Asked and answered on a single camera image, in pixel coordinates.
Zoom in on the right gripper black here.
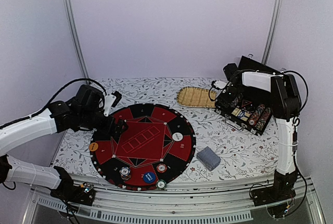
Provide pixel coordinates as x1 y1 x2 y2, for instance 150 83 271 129
216 84 242 108

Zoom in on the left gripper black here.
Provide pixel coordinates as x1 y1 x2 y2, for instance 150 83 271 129
79 110 129 138

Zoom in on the orange big blind button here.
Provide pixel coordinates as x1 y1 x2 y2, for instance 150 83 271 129
88 142 98 152

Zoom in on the round red black poker mat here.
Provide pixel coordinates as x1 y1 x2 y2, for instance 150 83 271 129
90 103 196 191

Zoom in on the blue white poker chip stack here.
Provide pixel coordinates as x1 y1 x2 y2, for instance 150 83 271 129
119 166 131 181

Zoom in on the white dealer button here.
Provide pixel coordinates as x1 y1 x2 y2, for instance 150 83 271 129
172 132 184 142

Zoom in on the red white poker chip stack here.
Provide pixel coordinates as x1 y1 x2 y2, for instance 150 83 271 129
157 163 167 173

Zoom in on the blue small blind button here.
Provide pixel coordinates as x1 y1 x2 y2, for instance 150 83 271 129
143 172 156 184

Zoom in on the green poker chip stack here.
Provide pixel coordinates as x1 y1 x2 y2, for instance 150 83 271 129
156 179 167 190

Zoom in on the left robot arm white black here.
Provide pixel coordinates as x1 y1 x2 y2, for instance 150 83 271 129
1 85 127 206

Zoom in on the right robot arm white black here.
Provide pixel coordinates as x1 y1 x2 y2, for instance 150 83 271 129
210 63 302 206

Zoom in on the blue Texas Hold'em card box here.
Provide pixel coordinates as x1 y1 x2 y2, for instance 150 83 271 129
232 107 252 122

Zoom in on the middle long chip row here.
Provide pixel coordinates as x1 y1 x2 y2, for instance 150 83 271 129
230 94 242 108

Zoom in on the red triangular all-in marker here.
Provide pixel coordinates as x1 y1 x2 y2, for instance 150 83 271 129
241 99 252 108

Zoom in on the black poker set case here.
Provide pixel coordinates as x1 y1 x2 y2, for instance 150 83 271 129
214 56 279 136

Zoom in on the right multicolour chip row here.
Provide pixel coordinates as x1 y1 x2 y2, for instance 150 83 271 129
248 104 272 134

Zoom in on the woven bamboo tray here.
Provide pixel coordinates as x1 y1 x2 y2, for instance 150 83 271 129
176 87 215 108

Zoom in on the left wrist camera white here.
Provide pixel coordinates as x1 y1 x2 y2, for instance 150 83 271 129
103 91 122 117

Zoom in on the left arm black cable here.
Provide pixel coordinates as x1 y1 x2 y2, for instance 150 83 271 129
0 78 105 131

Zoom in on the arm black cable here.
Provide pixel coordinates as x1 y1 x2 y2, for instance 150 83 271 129
283 70 309 126
0 78 105 131

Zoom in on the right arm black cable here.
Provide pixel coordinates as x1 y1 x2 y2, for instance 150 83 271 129
283 70 309 126

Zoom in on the aluminium front rail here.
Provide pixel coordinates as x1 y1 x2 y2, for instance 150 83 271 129
28 174 321 222

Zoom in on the aluminium frame post right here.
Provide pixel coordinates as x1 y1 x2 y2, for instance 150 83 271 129
261 0 283 65

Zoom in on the aluminium frame post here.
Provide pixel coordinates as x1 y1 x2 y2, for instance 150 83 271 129
261 0 283 65
63 0 89 78

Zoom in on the aluminium frame post left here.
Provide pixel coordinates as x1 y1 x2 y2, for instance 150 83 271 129
63 0 89 78

